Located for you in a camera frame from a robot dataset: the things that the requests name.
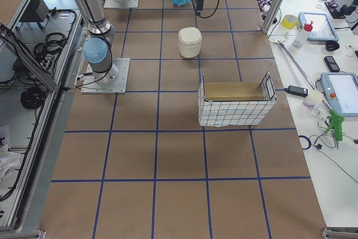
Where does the white paper cup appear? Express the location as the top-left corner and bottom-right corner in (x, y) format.
(303, 90), (323, 107)

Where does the black phone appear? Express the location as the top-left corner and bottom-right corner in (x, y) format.
(324, 56), (340, 73)

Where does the teach pendant near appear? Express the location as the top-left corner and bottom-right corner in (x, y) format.
(321, 72), (357, 117)

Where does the teach pendant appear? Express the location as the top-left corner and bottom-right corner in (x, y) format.
(298, 12), (339, 41)
(321, 72), (357, 117)

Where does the yellow tape roll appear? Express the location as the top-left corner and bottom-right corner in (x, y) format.
(281, 14), (298, 29)

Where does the black round cap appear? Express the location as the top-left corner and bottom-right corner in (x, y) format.
(325, 40), (340, 52)

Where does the checkered cardboard box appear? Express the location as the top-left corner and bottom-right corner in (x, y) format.
(198, 72), (277, 127)

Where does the teach pendant far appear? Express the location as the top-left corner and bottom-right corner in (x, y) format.
(298, 12), (339, 41)

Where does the clear bottle red cap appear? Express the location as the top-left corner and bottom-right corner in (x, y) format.
(293, 21), (313, 48)

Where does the black power adapter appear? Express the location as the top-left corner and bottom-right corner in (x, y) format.
(284, 85), (308, 97)

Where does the green handled reacher tool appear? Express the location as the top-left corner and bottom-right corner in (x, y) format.
(270, 38), (345, 142)

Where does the aluminium frame post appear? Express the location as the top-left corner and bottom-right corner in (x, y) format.
(261, 0), (298, 34)

